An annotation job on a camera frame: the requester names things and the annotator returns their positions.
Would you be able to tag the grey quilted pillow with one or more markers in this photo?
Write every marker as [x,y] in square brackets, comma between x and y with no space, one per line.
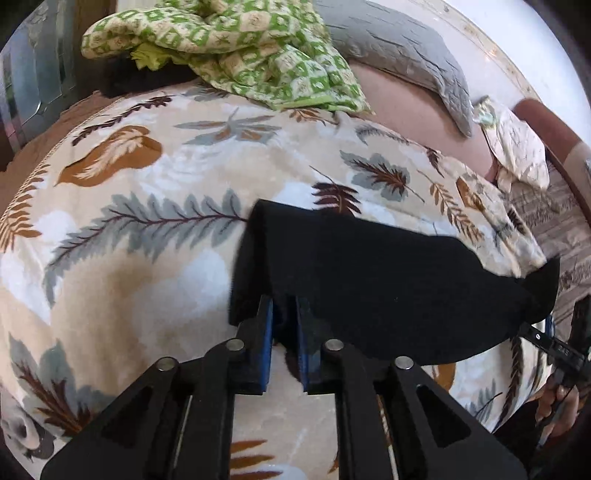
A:
[406,46]

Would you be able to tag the pink bed sheet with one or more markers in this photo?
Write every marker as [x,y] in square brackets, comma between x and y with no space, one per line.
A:
[415,115]

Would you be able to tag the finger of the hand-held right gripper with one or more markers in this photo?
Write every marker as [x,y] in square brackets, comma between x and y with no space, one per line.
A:
[538,337]

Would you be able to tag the wooden wardrobe with mirrored panels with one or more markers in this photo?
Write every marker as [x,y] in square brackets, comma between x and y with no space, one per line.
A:
[32,69]

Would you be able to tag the person's right hand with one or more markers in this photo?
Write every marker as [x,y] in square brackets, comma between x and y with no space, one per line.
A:
[558,406]

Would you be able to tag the brown padded headboard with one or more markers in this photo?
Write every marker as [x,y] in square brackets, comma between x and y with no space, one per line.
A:
[554,129]

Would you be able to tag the grey brown patterned bedspread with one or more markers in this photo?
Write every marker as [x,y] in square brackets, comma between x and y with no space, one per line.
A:
[554,221]

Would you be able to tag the black pants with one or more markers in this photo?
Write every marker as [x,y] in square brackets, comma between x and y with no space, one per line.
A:
[369,286]

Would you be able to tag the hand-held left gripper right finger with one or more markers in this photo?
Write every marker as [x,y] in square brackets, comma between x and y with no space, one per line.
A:
[304,355]

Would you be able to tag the leaf print blanket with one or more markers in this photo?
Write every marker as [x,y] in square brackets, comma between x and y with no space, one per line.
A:
[138,277]

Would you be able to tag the white floral pillow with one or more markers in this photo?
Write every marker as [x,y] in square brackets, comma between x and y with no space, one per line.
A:
[517,143]

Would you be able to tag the green patterned cloth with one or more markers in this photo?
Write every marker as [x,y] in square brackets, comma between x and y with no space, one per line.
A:
[258,50]

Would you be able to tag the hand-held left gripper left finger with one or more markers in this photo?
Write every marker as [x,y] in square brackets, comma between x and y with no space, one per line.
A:
[264,350]

